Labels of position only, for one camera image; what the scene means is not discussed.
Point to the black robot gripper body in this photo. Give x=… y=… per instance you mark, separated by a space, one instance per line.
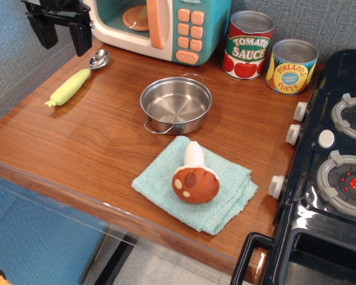
x=53 y=12

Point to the tomato sauce can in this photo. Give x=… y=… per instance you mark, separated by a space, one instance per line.
x=249 y=36

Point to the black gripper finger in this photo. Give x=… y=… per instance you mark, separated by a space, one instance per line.
x=81 y=36
x=43 y=29

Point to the black toy stove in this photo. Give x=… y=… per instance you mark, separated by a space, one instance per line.
x=314 y=240

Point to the stainless steel pan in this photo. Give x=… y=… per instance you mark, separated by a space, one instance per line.
x=175 y=105

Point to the spoon with yellow-green handle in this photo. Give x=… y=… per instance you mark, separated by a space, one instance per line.
x=66 y=91

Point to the plush brown mushroom toy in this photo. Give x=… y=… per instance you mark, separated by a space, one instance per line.
x=194 y=183

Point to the toy microwave teal and cream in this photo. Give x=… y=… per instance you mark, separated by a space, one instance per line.
x=186 y=32

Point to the light blue cloth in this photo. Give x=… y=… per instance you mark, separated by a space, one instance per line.
x=236 y=188

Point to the pineapple slices can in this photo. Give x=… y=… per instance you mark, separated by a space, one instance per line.
x=291 y=66

